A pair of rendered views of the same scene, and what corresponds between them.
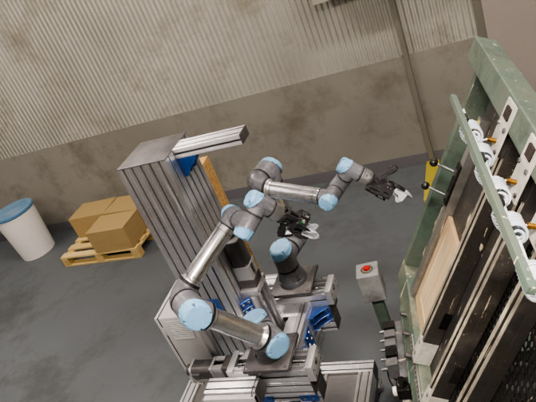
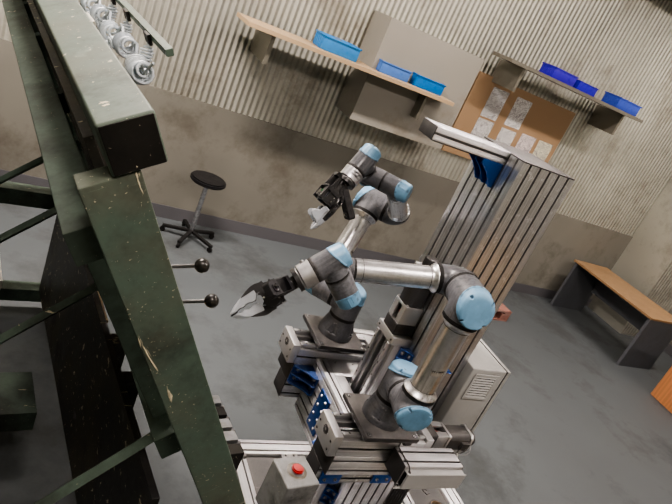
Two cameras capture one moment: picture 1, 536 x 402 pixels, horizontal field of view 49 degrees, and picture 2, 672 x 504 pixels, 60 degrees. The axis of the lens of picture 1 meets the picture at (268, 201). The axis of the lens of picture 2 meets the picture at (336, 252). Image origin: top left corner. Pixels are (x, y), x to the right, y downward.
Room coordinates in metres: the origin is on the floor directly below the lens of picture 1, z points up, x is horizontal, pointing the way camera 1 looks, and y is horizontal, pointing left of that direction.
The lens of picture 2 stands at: (3.18, -1.67, 2.24)
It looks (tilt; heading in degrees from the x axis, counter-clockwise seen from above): 21 degrees down; 123
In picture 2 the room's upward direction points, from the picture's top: 24 degrees clockwise
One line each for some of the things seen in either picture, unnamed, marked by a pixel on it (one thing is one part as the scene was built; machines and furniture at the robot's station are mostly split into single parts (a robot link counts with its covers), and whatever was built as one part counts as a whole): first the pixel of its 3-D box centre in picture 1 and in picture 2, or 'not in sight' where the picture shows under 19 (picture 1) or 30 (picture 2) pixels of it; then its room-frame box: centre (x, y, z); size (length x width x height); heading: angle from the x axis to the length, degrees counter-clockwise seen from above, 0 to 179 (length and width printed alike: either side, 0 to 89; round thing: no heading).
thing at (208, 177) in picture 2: not in sight; (198, 207); (-0.31, 1.52, 0.29); 0.49 x 0.47 x 0.59; 68
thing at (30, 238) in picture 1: (25, 230); not in sight; (6.65, 2.80, 0.31); 0.51 x 0.50 x 0.61; 64
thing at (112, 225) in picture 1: (109, 228); not in sight; (5.98, 1.73, 0.19); 1.07 x 0.73 x 0.39; 64
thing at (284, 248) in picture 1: (283, 254); (401, 381); (2.55, 0.03, 1.20); 0.13 x 0.12 x 0.14; 140
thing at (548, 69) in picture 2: not in sight; (558, 74); (0.94, 4.12, 2.44); 0.31 x 0.21 x 0.10; 64
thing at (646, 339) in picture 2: not in sight; (612, 313); (2.32, 5.79, 0.33); 1.24 x 0.63 x 0.65; 154
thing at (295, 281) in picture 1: (290, 273); (387, 405); (2.55, 0.04, 1.09); 0.15 x 0.15 x 0.10
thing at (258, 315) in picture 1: (258, 325); (348, 298); (2.10, 0.26, 1.20); 0.13 x 0.12 x 0.14; 19
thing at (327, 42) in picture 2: not in sight; (336, 45); (-0.01, 2.07, 1.93); 0.34 x 0.23 x 0.11; 64
